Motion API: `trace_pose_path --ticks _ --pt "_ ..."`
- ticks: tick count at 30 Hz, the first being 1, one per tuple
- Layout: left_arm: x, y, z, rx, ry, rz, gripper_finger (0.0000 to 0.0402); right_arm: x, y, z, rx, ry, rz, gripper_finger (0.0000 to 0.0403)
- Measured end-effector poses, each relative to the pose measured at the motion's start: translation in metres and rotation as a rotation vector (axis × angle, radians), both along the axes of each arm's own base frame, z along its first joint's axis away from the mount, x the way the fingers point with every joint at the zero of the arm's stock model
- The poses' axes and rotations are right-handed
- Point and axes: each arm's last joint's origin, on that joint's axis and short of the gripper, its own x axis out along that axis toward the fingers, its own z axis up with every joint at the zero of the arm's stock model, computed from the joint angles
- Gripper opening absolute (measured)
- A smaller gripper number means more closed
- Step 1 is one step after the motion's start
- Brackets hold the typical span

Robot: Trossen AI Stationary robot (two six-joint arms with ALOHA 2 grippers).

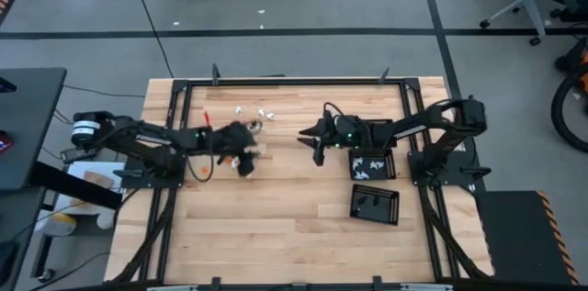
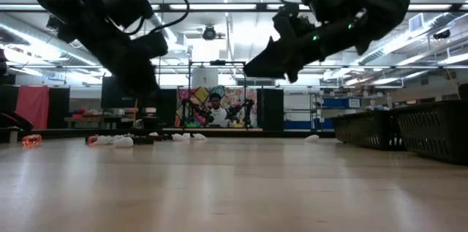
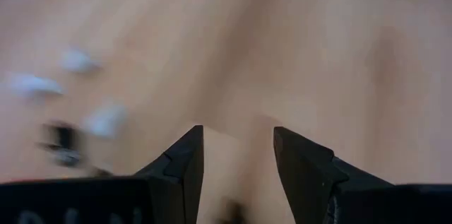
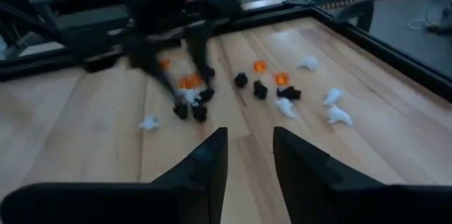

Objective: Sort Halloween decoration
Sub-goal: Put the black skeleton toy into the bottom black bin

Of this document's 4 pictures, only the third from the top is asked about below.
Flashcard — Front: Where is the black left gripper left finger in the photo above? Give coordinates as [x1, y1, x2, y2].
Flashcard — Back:
[0, 125, 205, 224]

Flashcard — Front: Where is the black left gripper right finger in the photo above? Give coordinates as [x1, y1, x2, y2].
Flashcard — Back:
[273, 126, 452, 224]

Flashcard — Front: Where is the white ghost decoration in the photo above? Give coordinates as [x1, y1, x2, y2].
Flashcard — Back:
[8, 71, 64, 98]
[59, 49, 102, 75]
[83, 102, 128, 138]

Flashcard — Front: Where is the small black decoration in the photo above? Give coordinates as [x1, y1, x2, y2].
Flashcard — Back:
[35, 121, 85, 168]

